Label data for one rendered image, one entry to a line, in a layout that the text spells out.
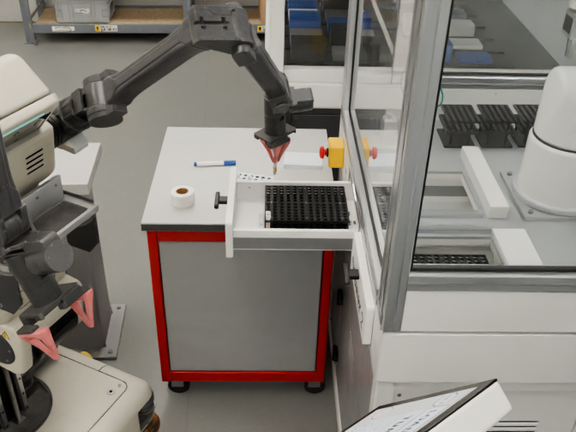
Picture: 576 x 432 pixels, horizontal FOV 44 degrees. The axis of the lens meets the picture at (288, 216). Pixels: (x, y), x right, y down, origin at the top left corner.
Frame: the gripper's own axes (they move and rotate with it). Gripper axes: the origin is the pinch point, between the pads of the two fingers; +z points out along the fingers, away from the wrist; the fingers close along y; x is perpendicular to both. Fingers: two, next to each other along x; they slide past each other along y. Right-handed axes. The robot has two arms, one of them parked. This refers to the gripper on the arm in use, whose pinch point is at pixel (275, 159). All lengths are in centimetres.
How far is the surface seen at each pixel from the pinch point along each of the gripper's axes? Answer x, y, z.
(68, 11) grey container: 362, 124, 94
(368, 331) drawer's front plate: -56, -25, 7
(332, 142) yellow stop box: 3.6, 27.1, 7.8
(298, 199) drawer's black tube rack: -11.5, -2.2, 6.5
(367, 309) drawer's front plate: -55, -25, 1
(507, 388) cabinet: -83, -9, 16
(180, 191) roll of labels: 27.4, -14.2, 18.1
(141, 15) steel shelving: 342, 175, 106
